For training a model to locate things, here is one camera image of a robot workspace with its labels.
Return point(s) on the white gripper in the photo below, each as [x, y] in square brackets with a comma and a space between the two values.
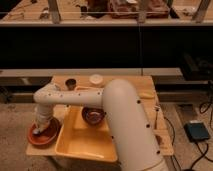
[41, 124]

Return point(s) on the red bowl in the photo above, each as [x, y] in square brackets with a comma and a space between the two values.
[47, 136]

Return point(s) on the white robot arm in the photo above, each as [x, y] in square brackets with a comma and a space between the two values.
[134, 138]

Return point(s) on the dark purple bowl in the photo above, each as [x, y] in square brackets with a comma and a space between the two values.
[92, 116]

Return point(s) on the yellow plastic tub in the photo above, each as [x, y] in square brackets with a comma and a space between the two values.
[77, 139]

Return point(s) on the small dark cup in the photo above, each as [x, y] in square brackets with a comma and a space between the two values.
[71, 84]

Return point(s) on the black foot pedal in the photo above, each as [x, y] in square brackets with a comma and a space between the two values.
[196, 132]

